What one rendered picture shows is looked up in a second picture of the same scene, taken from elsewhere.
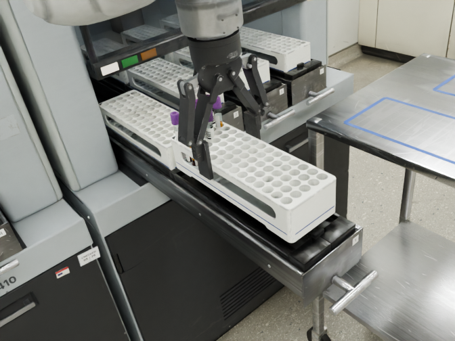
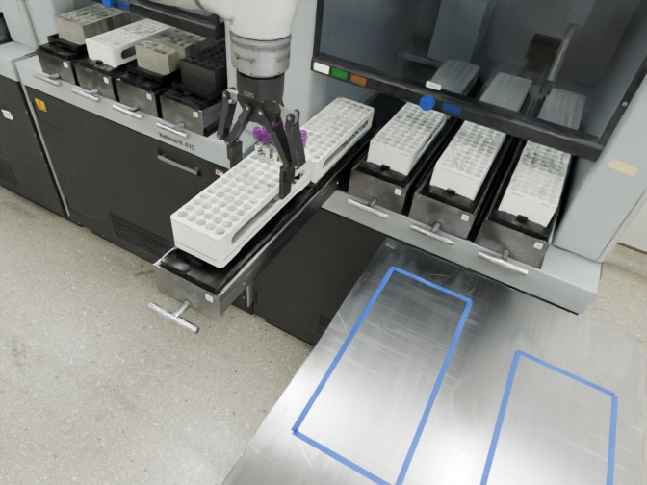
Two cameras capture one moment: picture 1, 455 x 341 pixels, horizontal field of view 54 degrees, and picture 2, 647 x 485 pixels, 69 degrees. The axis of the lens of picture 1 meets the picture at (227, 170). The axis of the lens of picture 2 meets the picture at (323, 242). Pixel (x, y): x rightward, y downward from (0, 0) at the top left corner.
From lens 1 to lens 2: 0.78 m
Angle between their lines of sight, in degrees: 45
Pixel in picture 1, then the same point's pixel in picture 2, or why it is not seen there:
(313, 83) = (518, 247)
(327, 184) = (208, 235)
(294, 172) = (229, 216)
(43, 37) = not seen: hidden behind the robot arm
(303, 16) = (589, 179)
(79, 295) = not seen: hidden behind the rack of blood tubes
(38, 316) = (198, 183)
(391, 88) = (498, 306)
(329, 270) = (181, 291)
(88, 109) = (301, 89)
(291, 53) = (516, 196)
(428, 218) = not seen: outside the picture
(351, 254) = (205, 304)
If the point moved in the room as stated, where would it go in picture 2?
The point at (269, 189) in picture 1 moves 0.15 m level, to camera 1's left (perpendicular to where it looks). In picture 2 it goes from (202, 204) to (179, 157)
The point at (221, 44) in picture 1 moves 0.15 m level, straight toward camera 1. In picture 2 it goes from (240, 78) to (137, 89)
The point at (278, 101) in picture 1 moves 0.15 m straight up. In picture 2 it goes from (456, 222) to (478, 164)
